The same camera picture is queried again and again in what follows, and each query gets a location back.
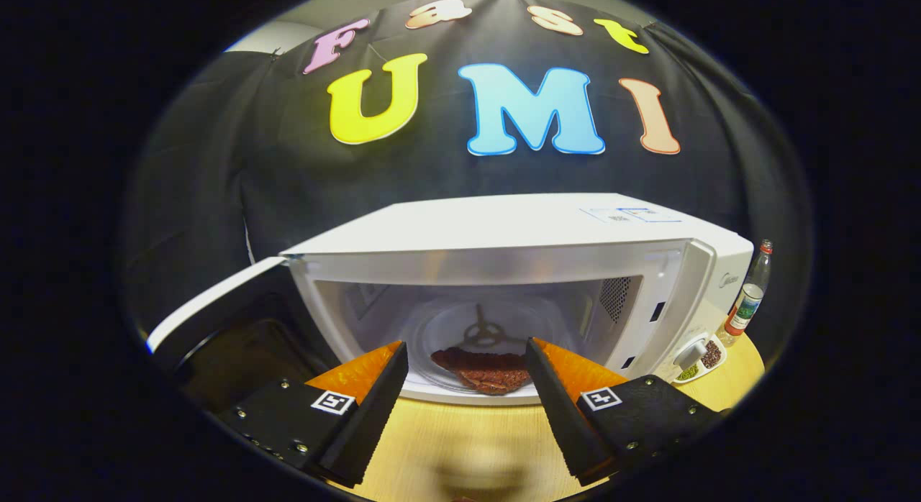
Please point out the clear plastic bottle red cap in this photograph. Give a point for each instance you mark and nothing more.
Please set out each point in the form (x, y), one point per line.
(748, 300)

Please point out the brown meat steak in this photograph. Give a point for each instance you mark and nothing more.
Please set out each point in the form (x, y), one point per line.
(489, 376)

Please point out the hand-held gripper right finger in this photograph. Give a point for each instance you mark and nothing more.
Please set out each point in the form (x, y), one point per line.
(568, 423)

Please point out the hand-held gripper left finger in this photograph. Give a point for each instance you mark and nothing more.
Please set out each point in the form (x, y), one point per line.
(374, 423)

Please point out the white toaster oven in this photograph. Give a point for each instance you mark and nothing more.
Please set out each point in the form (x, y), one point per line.
(504, 221)

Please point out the divided white bean dish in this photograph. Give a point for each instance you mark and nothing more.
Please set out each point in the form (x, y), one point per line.
(709, 354)

